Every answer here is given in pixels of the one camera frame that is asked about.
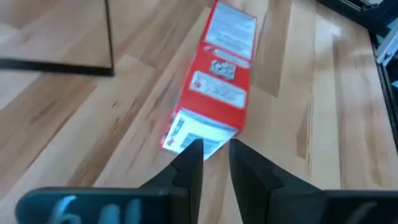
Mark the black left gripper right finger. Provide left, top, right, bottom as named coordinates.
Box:
left=229, top=139, right=321, bottom=224

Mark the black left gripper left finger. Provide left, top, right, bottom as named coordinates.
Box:
left=139, top=139, right=205, bottom=224

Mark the red Froot Loops cereal box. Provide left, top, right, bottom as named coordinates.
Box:
left=160, top=0, right=258, bottom=161

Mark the silver metal bracket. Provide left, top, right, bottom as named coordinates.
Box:
left=375, top=29, right=398, bottom=65

